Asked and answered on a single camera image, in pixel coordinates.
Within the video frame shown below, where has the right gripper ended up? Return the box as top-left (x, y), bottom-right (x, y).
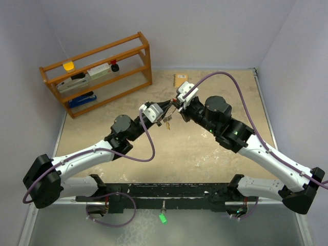
top-left (173, 98), bottom-right (219, 135)

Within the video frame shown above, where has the bunch of metal keys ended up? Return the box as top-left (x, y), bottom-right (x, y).
top-left (163, 115), bottom-right (172, 130)

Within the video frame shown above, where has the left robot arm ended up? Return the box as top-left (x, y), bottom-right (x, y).
top-left (23, 100), bottom-right (172, 209)

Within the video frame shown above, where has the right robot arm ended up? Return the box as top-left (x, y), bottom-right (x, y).
top-left (177, 95), bottom-right (325, 215)

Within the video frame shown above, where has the brown spiral notebook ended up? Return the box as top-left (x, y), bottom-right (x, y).
top-left (173, 74), bottom-right (189, 88)

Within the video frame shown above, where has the red black bottle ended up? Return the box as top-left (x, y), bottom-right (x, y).
top-left (110, 59), bottom-right (119, 72)

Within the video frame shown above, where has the wooden shelf rack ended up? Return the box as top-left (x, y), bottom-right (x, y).
top-left (39, 32), bottom-right (152, 118)

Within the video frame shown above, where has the blue stapler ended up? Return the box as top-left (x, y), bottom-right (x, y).
top-left (69, 91), bottom-right (97, 108)

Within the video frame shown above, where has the white box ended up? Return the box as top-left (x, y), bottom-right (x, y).
top-left (87, 63), bottom-right (111, 80)

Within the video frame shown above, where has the white black stapler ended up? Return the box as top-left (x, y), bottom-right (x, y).
top-left (56, 74), bottom-right (91, 93)

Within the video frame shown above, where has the yellow cap container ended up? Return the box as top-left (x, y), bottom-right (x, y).
top-left (63, 60), bottom-right (75, 73)

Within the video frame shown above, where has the green key tag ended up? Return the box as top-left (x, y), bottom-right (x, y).
top-left (159, 200), bottom-right (168, 224)

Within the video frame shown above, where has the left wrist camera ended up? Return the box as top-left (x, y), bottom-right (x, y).
top-left (139, 102), bottom-right (163, 123)

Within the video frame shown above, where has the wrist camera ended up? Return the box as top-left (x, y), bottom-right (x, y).
top-left (139, 102), bottom-right (163, 123)
top-left (176, 81), bottom-right (198, 109)

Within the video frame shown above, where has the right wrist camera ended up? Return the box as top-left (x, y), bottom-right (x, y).
top-left (176, 81), bottom-right (198, 109)

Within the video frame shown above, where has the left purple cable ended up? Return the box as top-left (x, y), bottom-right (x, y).
top-left (22, 107), bottom-right (156, 204)

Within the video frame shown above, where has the black base frame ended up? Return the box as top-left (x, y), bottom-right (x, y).
top-left (76, 174), bottom-right (257, 214)

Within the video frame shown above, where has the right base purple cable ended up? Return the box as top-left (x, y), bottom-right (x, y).
top-left (229, 196), bottom-right (260, 222)

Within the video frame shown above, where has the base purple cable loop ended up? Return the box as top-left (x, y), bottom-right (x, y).
top-left (86, 191), bottom-right (138, 228)

